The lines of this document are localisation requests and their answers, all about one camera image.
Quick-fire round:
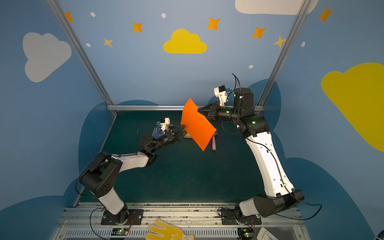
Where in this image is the orange square paper sheet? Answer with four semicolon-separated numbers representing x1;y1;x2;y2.
181;99;217;151

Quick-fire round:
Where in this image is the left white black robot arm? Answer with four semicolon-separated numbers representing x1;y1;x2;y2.
78;125;187;225

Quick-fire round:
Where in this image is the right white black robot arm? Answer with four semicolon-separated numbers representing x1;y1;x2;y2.
199;86;305;217

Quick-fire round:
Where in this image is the left blue dotted work glove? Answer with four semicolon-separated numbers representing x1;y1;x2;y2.
152;126;165;141

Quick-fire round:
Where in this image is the purple pink spatula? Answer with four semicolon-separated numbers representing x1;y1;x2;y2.
212;131;218;151

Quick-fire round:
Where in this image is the yellow dotted work glove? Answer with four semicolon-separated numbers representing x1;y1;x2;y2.
145;219;196;240

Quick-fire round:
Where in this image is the left green circuit board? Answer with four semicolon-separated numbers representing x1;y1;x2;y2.
111;228;130;236

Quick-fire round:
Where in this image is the green circuit board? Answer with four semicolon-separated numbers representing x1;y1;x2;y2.
111;228;130;236
237;228;255;240

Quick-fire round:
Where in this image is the right green circuit board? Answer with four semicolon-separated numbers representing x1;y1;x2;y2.
237;228;255;240

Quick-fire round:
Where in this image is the white plastic object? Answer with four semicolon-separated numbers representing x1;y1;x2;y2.
256;227;279;240

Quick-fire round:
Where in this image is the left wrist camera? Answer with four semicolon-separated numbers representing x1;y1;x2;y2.
160;118;171;131

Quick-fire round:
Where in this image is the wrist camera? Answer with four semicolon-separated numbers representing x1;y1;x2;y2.
160;118;171;131
214;85;231;106

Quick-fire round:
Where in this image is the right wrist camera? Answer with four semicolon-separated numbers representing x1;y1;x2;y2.
214;85;231;106

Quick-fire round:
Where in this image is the aluminium rear frame bar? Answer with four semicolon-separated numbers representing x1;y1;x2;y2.
107;105;184;112

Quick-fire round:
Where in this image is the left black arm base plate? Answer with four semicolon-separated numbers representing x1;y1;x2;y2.
101;209;144;226

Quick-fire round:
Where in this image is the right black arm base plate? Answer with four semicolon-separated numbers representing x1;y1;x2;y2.
217;208;262;226

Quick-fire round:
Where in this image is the right aluminium frame post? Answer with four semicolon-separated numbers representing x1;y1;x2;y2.
255;0;312;114

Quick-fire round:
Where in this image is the aluminium frame post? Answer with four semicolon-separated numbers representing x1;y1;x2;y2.
255;0;312;114
46;0;114;107

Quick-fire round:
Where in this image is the left aluminium frame post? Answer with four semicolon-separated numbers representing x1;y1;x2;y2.
46;0;114;107

